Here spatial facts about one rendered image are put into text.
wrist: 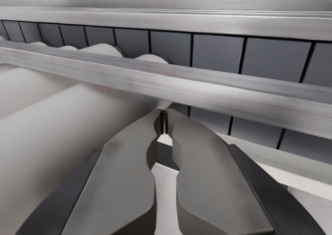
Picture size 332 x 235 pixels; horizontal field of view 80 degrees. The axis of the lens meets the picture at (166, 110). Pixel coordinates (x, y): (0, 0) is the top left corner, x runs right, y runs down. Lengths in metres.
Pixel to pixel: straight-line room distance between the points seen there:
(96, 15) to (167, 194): 0.22
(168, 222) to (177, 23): 0.28
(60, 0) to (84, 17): 0.11
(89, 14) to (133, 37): 0.05
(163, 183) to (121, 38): 0.18
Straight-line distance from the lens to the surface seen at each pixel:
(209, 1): 0.21
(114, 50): 0.20
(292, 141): 0.18
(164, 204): 0.31
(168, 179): 0.26
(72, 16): 0.24
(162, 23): 0.17
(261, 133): 0.18
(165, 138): 0.17
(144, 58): 0.17
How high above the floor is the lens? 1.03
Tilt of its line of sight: 48 degrees down
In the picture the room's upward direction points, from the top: 134 degrees counter-clockwise
